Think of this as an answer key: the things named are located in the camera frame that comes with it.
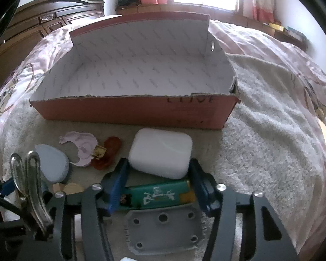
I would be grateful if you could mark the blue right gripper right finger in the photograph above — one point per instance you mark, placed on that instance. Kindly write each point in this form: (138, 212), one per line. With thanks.
(203, 185)

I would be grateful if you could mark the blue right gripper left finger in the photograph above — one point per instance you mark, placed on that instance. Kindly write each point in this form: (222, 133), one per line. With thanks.
(113, 185)

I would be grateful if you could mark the green illustrated rectangular case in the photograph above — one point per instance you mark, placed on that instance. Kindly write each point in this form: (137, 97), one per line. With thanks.
(158, 195)

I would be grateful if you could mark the white rounded soap box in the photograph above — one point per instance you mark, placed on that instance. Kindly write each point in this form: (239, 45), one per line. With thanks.
(161, 153)

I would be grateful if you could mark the red figurine charm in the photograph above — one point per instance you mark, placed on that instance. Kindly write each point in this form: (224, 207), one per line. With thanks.
(103, 156)

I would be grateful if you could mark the wooden toy figure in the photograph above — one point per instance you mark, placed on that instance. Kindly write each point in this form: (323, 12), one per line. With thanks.
(70, 188)

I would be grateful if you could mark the light blue oval pad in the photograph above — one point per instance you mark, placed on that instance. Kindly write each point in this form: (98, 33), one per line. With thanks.
(54, 164)

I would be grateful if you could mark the grey plastic plate with holes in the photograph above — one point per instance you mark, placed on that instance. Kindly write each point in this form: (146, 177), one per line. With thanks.
(164, 230)

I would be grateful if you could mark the white terry towel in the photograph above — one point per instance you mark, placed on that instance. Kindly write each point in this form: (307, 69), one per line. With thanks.
(270, 142)

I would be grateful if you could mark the metal spring clamp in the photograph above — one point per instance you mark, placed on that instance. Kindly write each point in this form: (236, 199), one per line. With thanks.
(27, 179)

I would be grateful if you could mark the red cardboard box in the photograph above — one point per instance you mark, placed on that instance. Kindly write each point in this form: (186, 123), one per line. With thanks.
(160, 69)

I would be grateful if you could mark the pink patterned bedspread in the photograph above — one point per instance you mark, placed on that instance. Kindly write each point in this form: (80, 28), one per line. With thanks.
(235, 40)

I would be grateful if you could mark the yellow box on sill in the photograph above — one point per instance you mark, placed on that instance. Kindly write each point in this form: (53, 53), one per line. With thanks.
(276, 27)

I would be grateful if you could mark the green box on sill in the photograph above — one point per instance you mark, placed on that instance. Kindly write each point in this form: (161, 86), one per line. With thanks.
(298, 33)

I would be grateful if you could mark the dark wooden headboard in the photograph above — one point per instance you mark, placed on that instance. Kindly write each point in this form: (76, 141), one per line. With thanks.
(35, 20)

